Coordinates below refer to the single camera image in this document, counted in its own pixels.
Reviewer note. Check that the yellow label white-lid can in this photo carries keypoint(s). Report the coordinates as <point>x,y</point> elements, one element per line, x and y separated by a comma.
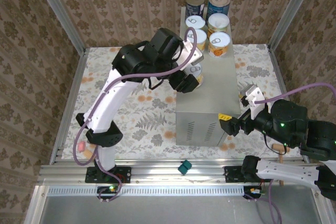
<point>201,39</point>
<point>197,72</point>

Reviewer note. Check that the green label white-lid can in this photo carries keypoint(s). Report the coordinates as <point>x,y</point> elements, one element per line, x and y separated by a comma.
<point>194,21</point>

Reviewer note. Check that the slim dark blue can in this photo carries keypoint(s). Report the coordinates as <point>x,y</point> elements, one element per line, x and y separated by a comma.
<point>194,7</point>

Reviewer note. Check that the orange fruit label can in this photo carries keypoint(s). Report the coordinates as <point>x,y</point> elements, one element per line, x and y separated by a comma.
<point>219,48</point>

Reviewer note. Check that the plastic-lidded yellow label can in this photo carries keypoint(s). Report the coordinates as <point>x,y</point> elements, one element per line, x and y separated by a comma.
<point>218,22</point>

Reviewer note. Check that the large blue can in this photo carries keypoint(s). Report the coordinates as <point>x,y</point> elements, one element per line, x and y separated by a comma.
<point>219,5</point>

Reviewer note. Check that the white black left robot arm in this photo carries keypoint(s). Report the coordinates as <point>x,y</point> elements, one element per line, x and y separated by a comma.
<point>115,98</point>

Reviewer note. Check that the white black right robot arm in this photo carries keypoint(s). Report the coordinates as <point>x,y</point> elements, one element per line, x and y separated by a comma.
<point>288,172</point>

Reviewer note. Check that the grey metal box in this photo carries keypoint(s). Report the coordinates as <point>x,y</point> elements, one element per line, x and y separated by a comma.
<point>218,87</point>

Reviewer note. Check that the small wooden mallet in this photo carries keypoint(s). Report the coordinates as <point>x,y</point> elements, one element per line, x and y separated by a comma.
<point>281,158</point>

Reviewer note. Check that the small green block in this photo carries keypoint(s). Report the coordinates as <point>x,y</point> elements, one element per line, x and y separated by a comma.
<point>184,167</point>

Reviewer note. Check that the floral tablecloth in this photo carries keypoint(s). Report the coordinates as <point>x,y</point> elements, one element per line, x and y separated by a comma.
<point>136,150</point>

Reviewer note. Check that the grey metal lower sheet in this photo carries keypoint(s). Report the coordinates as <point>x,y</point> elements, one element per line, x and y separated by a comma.
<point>170,211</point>

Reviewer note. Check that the small tan wooden block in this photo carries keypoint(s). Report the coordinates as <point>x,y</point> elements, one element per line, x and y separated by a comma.
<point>88,154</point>

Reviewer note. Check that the small pink toy piece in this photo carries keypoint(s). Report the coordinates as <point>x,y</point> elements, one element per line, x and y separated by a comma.
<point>82,146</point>

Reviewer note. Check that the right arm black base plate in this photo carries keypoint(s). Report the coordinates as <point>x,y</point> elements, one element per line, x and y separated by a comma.
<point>231,174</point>

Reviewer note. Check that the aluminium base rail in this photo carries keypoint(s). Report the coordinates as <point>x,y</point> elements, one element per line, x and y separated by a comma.
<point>157,175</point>

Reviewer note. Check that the aluminium frame post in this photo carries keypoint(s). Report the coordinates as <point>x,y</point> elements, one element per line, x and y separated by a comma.
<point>59,9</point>
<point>292,9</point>

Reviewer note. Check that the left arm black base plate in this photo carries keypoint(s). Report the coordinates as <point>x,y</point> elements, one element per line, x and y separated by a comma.
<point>126,174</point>

